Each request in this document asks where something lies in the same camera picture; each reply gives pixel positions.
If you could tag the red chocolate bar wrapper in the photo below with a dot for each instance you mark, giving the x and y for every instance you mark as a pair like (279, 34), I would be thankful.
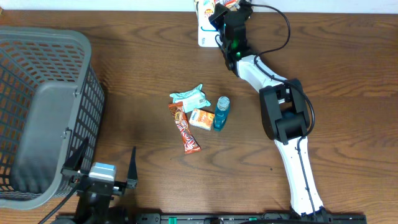
(189, 142)

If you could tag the teal wet wipes pack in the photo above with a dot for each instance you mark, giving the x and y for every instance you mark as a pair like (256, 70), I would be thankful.
(193, 99)

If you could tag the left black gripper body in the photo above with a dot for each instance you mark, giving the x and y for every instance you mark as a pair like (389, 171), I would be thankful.
(73, 178)

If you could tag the white barcode scanner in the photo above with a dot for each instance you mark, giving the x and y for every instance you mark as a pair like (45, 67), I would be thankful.
(206, 32)

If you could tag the orange tissue pack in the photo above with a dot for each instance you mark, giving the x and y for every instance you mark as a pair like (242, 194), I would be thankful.
(201, 119)

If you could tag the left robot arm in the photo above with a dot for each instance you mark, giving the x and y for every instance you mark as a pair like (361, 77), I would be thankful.
(91, 208)

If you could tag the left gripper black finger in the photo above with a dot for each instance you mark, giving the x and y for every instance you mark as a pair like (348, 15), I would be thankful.
(132, 172)
(75, 161)

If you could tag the yellow snack package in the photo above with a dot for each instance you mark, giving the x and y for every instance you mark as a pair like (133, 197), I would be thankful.
(205, 8)

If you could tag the grey plastic shopping basket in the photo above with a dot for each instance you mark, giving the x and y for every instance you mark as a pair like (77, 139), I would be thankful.
(51, 101)

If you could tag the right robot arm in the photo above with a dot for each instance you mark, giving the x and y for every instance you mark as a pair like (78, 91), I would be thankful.
(287, 114)

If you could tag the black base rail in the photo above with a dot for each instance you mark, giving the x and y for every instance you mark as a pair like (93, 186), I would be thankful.
(272, 217)

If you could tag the blue liquid bottle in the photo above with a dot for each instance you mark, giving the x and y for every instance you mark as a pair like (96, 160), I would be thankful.
(221, 113)

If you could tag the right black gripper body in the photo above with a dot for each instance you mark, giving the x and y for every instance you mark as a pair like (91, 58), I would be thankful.
(225, 43)

